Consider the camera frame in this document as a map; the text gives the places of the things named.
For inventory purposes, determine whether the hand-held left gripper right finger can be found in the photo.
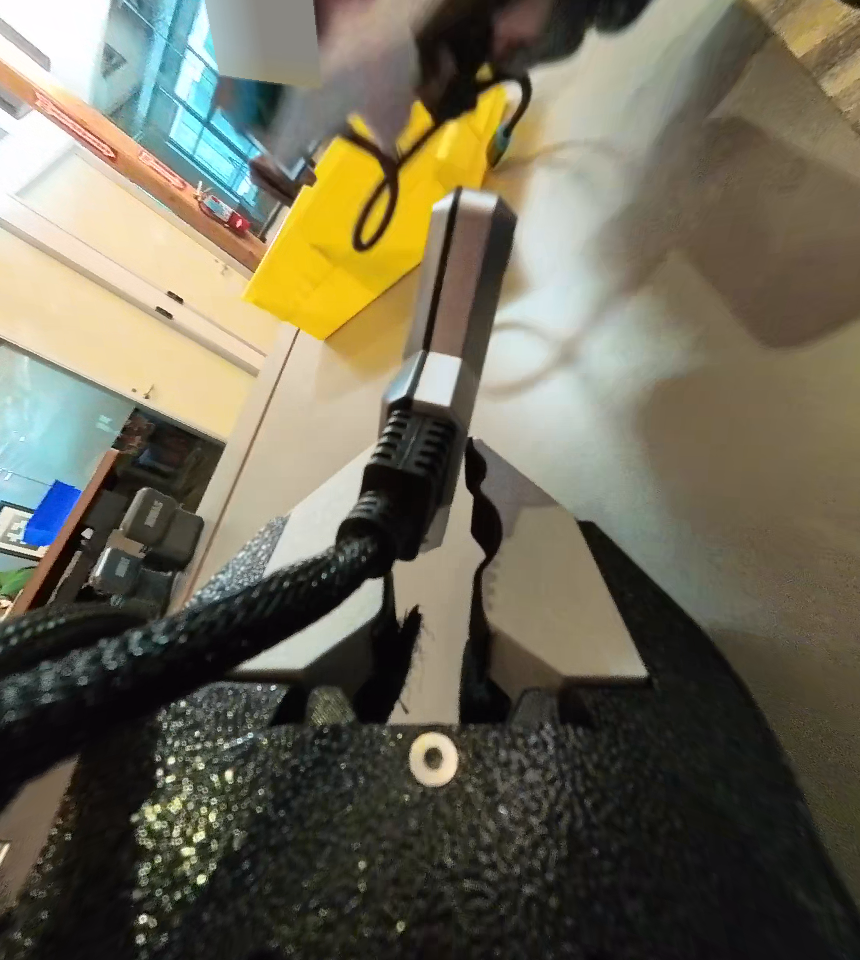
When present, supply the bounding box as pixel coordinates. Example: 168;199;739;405
463;437;650;696

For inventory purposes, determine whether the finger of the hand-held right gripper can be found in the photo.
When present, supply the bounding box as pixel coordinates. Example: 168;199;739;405
280;33;425;162

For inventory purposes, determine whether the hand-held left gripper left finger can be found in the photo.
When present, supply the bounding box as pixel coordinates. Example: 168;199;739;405
237;442;387;689

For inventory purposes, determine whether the green plug hdmi cable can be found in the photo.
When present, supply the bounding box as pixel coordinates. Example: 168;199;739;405
349;66;533;254

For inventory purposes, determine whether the large yellow storage bin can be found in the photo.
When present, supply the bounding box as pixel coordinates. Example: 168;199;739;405
241;73;518;340

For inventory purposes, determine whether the grey adapter hub braided cable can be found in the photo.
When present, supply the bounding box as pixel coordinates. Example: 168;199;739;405
0;187;518;815

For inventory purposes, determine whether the exterior window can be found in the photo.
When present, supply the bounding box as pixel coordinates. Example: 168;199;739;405
109;0;282;220

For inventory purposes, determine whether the fire extinguisher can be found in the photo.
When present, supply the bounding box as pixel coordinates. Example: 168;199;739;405
199;193;252;235

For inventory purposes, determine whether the black hard case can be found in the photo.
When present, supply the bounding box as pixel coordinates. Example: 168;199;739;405
87;546;147;595
121;486;207;565

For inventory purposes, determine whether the red sign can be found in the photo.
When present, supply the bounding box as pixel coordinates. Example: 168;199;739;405
31;88;119;162
136;148;191;192

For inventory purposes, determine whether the white double door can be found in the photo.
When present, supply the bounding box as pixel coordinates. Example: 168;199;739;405
0;141;282;355

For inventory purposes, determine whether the long brown-edged table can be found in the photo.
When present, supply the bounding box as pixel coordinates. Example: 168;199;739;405
8;448;121;618

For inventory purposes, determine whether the small blue bin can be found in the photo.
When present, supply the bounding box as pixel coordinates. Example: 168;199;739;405
23;478;83;549

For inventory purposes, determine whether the framed marker tag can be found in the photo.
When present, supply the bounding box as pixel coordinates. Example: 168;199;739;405
0;499;50;564

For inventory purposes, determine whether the glass partition window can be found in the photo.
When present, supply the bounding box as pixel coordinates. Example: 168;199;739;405
0;313;230;625

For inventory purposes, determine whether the white door with lever handle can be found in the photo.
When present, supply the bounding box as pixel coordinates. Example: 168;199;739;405
0;216;267;445

